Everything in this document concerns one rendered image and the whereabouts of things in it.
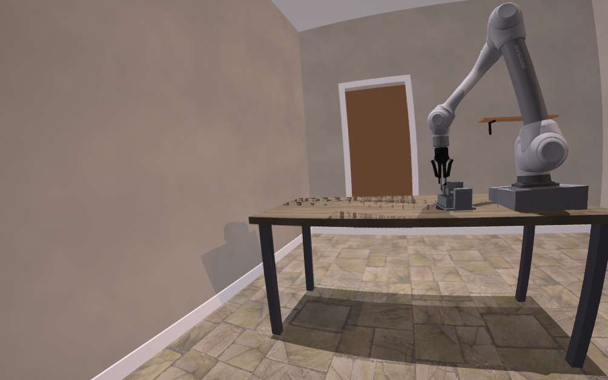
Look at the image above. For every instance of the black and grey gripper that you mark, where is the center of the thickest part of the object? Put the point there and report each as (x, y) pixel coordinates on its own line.
(441, 157)

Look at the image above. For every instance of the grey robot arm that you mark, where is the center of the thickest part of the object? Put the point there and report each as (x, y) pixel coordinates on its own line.
(543, 146)

